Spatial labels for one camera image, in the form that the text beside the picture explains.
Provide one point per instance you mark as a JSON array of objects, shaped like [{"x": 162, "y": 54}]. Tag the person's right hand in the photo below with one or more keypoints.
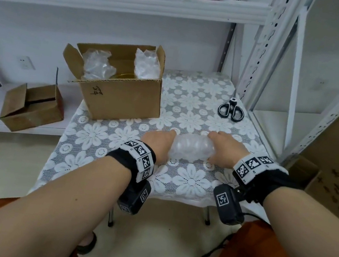
[{"x": 229, "y": 150}]

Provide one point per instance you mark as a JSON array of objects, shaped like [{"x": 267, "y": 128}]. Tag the person's left hand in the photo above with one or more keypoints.
[{"x": 160, "y": 144}]

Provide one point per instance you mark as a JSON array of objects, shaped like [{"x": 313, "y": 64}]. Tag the clear bubble wrap heap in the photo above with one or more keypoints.
[{"x": 192, "y": 147}]

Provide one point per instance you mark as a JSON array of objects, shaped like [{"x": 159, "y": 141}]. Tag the round gold tin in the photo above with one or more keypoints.
[{"x": 123, "y": 75}]

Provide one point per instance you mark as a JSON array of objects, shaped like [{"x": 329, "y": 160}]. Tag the large-bubble clear bubble wrap sheet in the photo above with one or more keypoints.
[{"x": 98, "y": 65}]

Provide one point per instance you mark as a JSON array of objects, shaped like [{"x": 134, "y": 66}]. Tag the person's left forearm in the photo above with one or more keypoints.
[{"x": 40, "y": 209}]

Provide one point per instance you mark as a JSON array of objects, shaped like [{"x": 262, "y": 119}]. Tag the small brown cardboard box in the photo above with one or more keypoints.
[{"x": 28, "y": 116}]

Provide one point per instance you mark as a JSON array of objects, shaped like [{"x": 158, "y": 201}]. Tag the black left wristband with markers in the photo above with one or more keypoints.
[{"x": 120, "y": 159}]

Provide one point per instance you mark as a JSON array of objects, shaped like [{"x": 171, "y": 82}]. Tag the black wristband with markers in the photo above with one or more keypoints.
[
  {"x": 120, "y": 159},
  {"x": 278, "y": 184}
]

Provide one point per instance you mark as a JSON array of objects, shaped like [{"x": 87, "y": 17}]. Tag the black right wristband with markers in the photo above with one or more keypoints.
[{"x": 278, "y": 184}]

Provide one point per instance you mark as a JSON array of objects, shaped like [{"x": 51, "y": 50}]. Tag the white floral lace tablecloth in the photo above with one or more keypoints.
[{"x": 92, "y": 134}]

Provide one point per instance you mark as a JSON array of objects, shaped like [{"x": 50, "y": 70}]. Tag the white metal shelving rack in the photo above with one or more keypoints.
[
  {"x": 128, "y": 0},
  {"x": 294, "y": 88}
]

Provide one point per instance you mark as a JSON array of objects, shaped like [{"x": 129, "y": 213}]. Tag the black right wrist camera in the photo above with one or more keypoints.
[{"x": 229, "y": 207}]

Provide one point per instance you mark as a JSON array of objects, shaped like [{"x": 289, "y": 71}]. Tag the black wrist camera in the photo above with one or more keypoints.
[
  {"x": 229, "y": 207},
  {"x": 132, "y": 197}
]

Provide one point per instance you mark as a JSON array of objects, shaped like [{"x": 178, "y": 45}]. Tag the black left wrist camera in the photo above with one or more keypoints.
[{"x": 132, "y": 197}]

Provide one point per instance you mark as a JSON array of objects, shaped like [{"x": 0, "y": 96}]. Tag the white wall socket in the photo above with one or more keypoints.
[
  {"x": 27, "y": 62},
  {"x": 319, "y": 83}
]

